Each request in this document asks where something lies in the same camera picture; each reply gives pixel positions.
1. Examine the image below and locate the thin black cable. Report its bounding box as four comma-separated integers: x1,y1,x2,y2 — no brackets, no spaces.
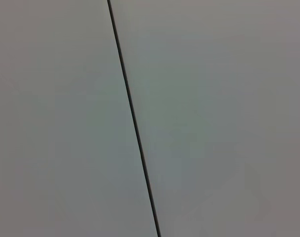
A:
106,0,163,237

